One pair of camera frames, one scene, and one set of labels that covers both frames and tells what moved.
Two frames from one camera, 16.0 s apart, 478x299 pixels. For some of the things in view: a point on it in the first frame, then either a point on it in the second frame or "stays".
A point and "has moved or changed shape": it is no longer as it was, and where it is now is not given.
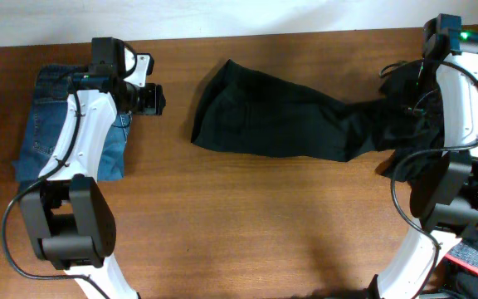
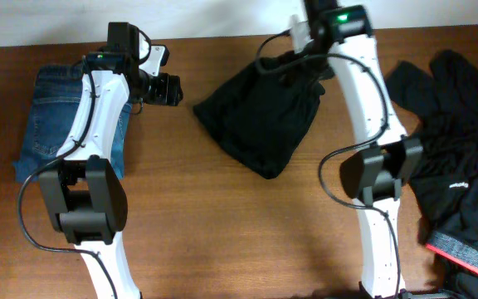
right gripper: (409, 106) to (290, 72)
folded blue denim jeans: (50, 101) stays
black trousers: (240, 106) has moved or changed shape
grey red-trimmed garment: (467, 256) stays
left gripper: (154, 100) to (172, 89)
